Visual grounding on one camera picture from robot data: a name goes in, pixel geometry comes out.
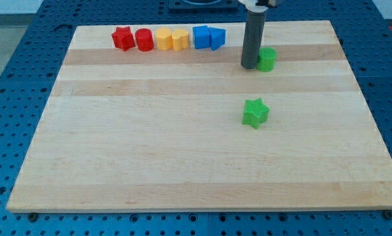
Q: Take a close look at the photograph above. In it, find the wooden board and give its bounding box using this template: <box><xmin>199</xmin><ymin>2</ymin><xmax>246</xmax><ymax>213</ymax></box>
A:
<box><xmin>7</xmin><ymin>20</ymin><xmax>392</xmax><ymax>213</ymax></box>

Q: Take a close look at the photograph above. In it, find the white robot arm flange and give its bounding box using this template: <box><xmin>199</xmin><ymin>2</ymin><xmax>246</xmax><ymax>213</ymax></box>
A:
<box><xmin>238</xmin><ymin>0</ymin><xmax>284</xmax><ymax>13</ymax></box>

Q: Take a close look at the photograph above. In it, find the blue cube block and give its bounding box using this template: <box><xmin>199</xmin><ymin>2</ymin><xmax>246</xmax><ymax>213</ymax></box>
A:
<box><xmin>193</xmin><ymin>26</ymin><xmax>210</xmax><ymax>49</ymax></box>

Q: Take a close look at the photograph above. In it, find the yellow heart block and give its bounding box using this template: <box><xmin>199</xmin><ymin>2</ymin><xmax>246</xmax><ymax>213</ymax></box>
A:
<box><xmin>172</xmin><ymin>29</ymin><xmax>190</xmax><ymax>51</ymax></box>

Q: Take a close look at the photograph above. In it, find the blue triangle block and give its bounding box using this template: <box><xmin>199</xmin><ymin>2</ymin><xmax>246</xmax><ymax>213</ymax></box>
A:
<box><xmin>208</xmin><ymin>28</ymin><xmax>226</xmax><ymax>50</ymax></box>

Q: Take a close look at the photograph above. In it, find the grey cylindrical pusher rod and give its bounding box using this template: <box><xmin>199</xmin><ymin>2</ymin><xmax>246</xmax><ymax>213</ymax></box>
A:
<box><xmin>241</xmin><ymin>10</ymin><xmax>267</xmax><ymax>69</ymax></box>

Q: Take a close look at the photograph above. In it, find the green cylinder block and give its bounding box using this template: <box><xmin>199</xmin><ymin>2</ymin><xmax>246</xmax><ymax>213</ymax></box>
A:
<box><xmin>256</xmin><ymin>47</ymin><xmax>277</xmax><ymax>72</ymax></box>

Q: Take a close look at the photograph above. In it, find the red star block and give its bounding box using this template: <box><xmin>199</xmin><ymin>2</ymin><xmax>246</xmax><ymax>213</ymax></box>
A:
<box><xmin>111</xmin><ymin>26</ymin><xmax>136</xmax><ymax>51</ymax></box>

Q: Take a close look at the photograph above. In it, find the red cylinder block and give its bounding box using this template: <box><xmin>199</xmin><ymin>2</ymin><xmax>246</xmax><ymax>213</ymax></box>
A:
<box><xmin>135</xmin><ymin>28</ymin><xmax>154</xmax><ymax>52</ymax></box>

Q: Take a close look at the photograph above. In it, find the green star block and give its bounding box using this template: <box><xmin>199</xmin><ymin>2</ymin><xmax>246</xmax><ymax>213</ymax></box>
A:
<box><xmin>242</xmin><ymin>98</ymin><xmax>269</xmax><ymax>129</ymax></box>

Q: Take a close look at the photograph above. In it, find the yellow hexagon block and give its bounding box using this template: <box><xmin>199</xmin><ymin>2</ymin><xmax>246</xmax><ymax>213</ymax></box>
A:
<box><xmin>155</xmin><ymin>28</ymin><xmax>172</xmax><ymax>50</ymax></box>

